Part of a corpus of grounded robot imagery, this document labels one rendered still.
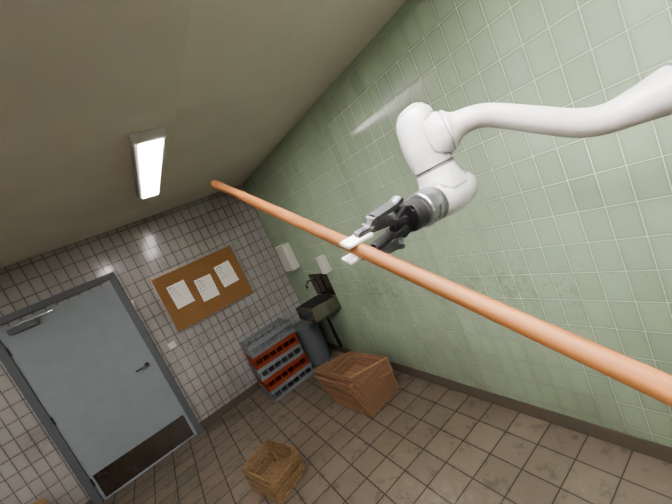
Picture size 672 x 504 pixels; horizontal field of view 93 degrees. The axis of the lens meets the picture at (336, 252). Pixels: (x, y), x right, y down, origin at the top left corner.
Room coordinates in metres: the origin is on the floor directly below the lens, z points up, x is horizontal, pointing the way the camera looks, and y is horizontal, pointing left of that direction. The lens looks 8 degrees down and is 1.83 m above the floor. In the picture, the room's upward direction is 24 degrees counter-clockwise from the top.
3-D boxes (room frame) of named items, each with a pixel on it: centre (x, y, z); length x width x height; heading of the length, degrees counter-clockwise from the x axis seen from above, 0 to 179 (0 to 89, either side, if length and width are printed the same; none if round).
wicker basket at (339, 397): (2.86, 0.34, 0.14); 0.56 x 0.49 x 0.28; 36
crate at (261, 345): (3.83, 1.22, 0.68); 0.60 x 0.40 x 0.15; 120
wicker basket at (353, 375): (2.86, 0.32, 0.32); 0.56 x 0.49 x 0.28; 38
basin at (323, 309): (3.65, 0.47, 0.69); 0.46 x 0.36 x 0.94; 30
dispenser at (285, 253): (4.15, 0.61, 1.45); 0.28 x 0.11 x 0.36; 30
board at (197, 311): (4.03, 1.69, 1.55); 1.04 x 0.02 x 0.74; 120
